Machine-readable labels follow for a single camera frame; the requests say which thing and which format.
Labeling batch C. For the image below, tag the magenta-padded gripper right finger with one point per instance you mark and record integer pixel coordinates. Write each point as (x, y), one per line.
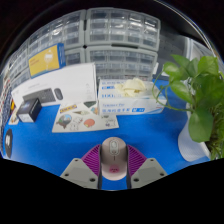
(143, 168)

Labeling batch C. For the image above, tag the small black box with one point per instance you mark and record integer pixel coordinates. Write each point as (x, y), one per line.
(28, 111)

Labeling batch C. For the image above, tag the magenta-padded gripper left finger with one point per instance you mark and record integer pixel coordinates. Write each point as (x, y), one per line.
(83, 170)

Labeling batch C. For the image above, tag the animal sticker sheet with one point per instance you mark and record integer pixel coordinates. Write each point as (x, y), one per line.
(83, 121)

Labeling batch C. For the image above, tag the red blue checked cloth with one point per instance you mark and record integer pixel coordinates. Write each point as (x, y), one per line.
(6, 90)

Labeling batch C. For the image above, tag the cream disposable gloves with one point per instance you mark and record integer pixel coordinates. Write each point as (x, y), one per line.
(130, 87)

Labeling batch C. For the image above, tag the black flower-shaped mouse pad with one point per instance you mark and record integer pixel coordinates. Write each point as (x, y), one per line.
(8, 143)

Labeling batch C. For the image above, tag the green leafy plant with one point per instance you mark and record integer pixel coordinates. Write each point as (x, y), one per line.
(200, 123)

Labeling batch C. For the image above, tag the white plant pot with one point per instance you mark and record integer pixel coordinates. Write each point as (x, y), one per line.
(190, 146)

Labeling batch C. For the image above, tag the pink computer mouse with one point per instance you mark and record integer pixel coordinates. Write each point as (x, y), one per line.
(114, 156)

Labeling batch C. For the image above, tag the white keyboard packaging box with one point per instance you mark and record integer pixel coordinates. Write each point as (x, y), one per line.
(73, 81)

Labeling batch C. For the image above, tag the yellow and blue box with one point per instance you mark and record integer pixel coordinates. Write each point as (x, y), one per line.
(45, 60)

